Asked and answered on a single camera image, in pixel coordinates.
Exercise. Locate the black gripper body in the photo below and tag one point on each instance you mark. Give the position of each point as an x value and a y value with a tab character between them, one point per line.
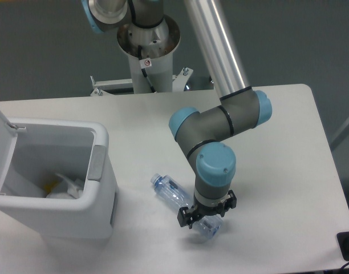
209	203

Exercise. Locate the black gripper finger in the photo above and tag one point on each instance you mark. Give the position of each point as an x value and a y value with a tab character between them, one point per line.
188	216
229	203

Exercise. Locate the clear blue plastic bottle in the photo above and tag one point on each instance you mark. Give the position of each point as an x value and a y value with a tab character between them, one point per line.
176	197

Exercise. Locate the white paper carton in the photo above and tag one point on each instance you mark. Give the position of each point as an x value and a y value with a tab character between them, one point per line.
65	188

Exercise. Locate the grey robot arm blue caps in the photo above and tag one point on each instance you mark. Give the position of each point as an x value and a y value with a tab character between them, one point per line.
200	135

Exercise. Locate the white trash can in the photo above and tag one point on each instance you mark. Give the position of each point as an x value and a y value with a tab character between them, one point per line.
32	151

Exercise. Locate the yellow blue trash in bin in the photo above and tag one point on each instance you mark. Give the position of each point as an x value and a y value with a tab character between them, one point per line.
50	186

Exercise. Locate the black device at table edge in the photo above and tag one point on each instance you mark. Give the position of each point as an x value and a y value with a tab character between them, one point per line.
343	241

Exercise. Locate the white metal base frame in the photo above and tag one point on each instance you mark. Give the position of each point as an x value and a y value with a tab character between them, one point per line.
184	81

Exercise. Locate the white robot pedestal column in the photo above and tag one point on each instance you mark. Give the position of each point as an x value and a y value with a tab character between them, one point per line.
150	52

